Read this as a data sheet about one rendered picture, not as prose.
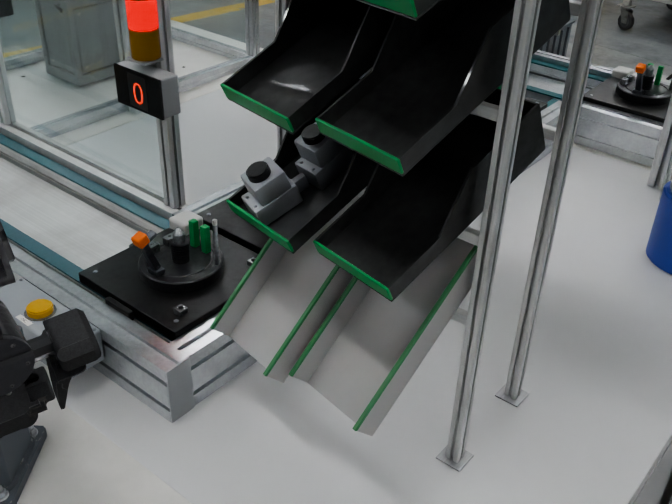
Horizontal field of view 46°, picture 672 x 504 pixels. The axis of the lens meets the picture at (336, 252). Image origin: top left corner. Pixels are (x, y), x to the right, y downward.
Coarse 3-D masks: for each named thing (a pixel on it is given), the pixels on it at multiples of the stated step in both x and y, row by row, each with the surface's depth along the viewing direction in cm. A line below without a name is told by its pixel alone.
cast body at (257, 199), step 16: (272, 160) 100; (256, 176) 97; (272, 176) 98; (304, 176) 102; (256, 192) 97; (272, 192) 99; (288, 192) 100; (256, 208) 99; (272, 208) 100; (288, 208) 101
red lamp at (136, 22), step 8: (128, 0) 127; (152, 0) 128; (128, 8) 128; (136, 8) 127; (144, 8) 127; (152, 8) 128; (128, 16) 129; (136, 16) 128; (144, 16) 128; (152, 16) 129; (128, 24) 130; (136, 24) 129; (144, 24) 129; (152, 24) 129
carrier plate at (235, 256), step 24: (96, 264) 132; (120, 264) 133; (240, 264) 134; (96, 288) 128; (120, 288) 127; (144, 288) 127; (216, 288) 128; (144, 312) 122; (168, 312) 122; (192, 312) 122; (216, 312) 124; (168, 336) 120
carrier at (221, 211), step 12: (216, 204) 151; (204, 216) 147; (216, 216) 147; (228, 216) 147; (228, 228) 144; (240, 228) 144; (252, 228) 144; (240, 240) 141; (252, 240) 140; (264, 240) 140
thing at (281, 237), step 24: (312, 120) 107; (288, 144) 106; (288, 168) 107; (360, 168) 99; (240, 192) 104; (312, 192) 103; (336, 192) 102; (240, 216) 104; (288, 216) 101; (312, 216) 97; (288, 240) 96
